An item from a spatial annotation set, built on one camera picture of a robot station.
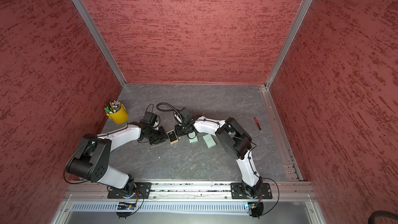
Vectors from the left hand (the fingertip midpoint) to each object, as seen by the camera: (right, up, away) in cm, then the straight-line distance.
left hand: (167, 140), depth 90 cm
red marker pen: (+57, +9, +10) cm, 59 cm away
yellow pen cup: (-30, +14, +3) cm, 33 cm away
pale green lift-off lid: (+25, 0, 0) cm, 25 cm away
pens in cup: (-31, +20, -2) cm, 37 cm away
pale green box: (+16, +4, -7) cm, 17 cm away
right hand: (+6, +3, +3) cm, 7 cm away
